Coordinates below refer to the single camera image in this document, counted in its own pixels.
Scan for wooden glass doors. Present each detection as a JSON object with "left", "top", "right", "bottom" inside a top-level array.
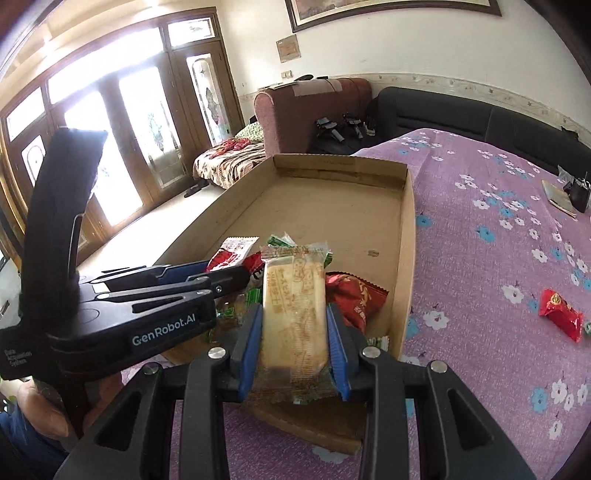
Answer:
[{"left": 1, "top": 1, "right": 243, "bottom": 259}]

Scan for black cup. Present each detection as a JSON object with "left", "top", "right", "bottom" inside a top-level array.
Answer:
[{"left": 563, "top": 177, "right": 590, "bottom": 213}]

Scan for shiny red snack packet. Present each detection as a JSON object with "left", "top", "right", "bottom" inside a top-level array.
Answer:
[{"left": 325, "top": 272, "right": 389, "bottom": 333}]

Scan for green snack packet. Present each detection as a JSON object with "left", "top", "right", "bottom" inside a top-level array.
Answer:
[{"left": 242, "top": 233, "right": 334, "bottom": 305}]

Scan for red white snack packet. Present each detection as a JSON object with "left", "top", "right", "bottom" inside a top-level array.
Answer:
[{"left": 205, "top": 236, "right": 259, "bottom": 272}]

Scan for small wall plaque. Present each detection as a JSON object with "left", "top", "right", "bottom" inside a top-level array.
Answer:
[{"left": 276, "top": 34, "right": 301, "bottom": 63}]

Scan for purple floral tablecloth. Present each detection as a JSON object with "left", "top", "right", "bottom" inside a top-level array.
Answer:
[{"left": 119, "top": 127, "right": 591, "bottom": 480}]

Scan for person's left hand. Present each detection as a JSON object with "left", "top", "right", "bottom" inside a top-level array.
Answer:
[{"left": 13, "top": 368, "right": 126, "bottom": 441}]

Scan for framed horse painting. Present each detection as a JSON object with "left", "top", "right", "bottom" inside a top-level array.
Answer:
[{"left": 283, "top": 0, "right": 503, "bottom": 33}]

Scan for beige biscuit packet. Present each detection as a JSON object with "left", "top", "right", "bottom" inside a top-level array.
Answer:
[{"left": 250, "top": 249, "right": 335, "bottom": 405}]

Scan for long red snack packet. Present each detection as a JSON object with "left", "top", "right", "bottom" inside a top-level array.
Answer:
[{"left": 539, "top": 289, "right": 583, "bottom": 342}]

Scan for black sofa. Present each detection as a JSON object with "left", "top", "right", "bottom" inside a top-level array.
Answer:
[{"left": 366, "top": 87, "right": 590, "bottom": 178}]

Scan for brown armchair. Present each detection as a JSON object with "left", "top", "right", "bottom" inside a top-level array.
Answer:
[{"left": 253, "top": 77, "right": 372, "bottom": 157}]

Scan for shallow cardboard box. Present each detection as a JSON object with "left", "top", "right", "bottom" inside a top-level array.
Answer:
[{"left": 160, "top": 154, "right": 416, "bottom": 455}]

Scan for small green booklet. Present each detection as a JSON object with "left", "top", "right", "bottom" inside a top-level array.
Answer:
[{"left": 542, "top": 180, "right": 577, "bottom": 218}]

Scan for floral blanket bed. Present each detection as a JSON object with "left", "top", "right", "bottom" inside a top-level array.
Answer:
[{"left": 192, "top": 121, "right": 267, "bottom": 190}]

